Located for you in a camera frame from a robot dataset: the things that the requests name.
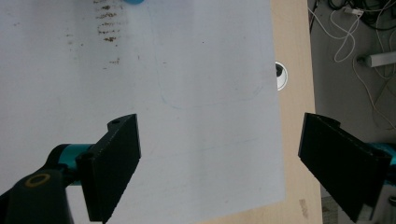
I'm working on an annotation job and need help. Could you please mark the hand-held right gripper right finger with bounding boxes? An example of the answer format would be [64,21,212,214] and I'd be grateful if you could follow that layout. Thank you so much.
[297,112,393,224]

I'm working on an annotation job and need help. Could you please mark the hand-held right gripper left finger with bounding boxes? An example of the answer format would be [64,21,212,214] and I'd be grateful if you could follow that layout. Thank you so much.
[75,113,142,224]

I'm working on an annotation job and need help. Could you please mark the white paper sheet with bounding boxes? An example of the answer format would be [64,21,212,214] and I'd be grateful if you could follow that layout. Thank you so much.
[0,0,286,224]

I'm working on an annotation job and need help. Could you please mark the grey metal bar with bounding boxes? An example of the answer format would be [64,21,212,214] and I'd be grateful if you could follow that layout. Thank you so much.
[356,51,396,68]

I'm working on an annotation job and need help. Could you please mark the silver cable grommet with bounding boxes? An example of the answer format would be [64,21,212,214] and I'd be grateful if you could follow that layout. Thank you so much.
[275,61,290,92]

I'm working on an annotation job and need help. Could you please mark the black cables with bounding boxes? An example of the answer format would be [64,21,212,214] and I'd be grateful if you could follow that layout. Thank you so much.
[309,0,396,32]

